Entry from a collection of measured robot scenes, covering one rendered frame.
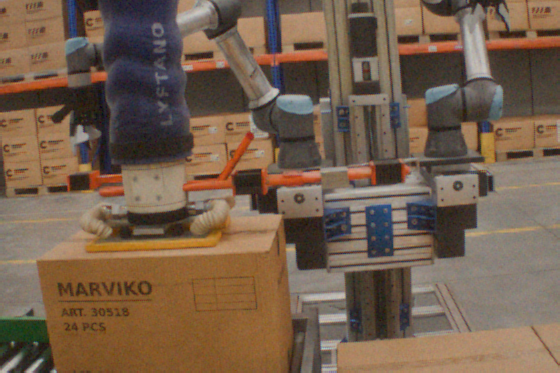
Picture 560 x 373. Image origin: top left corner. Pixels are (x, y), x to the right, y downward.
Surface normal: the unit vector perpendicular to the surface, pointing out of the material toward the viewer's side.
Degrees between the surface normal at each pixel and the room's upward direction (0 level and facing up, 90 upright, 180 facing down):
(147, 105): 74
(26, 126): 91
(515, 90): 90
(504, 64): 90
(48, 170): 90
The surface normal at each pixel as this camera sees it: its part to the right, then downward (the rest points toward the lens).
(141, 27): 0.29, -0.13
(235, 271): -0.08, 0.15
